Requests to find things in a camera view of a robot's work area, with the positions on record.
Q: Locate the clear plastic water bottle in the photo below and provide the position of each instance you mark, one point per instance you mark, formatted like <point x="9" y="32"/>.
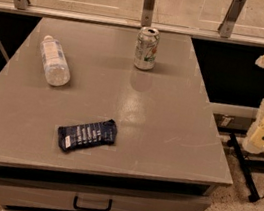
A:
<point x="54" y="62"/>

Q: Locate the black metal stand leg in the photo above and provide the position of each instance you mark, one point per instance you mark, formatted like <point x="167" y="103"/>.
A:
<point x="254" y="196"/>

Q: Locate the silver soda can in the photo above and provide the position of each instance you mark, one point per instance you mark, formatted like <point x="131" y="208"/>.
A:
<point x="146" y="48"/>

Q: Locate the grey drawer cabinet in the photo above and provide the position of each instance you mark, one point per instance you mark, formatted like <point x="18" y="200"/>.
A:
<point x="167" y="155"/>

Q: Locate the horizontal metal railing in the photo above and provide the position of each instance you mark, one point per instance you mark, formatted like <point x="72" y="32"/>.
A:
<point x="91" y="18"/>

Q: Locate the dark blue snack packet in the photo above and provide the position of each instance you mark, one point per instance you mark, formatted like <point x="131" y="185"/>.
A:
<point x="88" y="135"/>

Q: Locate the right metal rail bracket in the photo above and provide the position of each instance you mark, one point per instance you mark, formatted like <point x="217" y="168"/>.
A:
<point x="227" y="26"/>

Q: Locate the middle metal rail bracket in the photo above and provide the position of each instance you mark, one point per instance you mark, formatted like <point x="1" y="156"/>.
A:
<point x="147" y="13"/>

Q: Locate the black upper drawer handle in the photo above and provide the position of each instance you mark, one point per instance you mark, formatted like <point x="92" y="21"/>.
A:
<point x="92" y="204"/>

